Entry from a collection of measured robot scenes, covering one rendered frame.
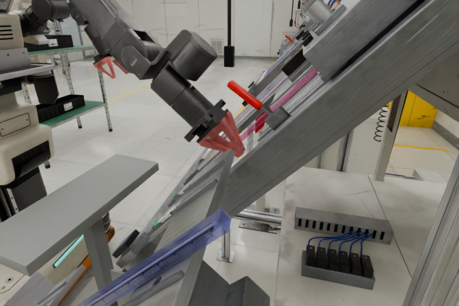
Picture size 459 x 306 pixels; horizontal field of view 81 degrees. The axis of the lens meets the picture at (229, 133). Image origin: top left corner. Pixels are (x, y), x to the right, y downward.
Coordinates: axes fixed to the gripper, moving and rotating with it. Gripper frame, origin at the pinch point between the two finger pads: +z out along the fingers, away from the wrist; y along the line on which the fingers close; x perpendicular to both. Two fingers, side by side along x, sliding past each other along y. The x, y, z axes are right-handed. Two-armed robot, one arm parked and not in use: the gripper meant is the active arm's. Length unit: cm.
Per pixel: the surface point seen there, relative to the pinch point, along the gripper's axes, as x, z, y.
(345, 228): 5.4, 40.9, 21.2
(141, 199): 133, -3, 97
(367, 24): -27.8, -2.1, -6.0
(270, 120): -10.7, -1.5, -6.9
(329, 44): -23.3, -3.6, -6.0
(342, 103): -19.7, 2.4, -10.0
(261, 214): 49, 43, 62
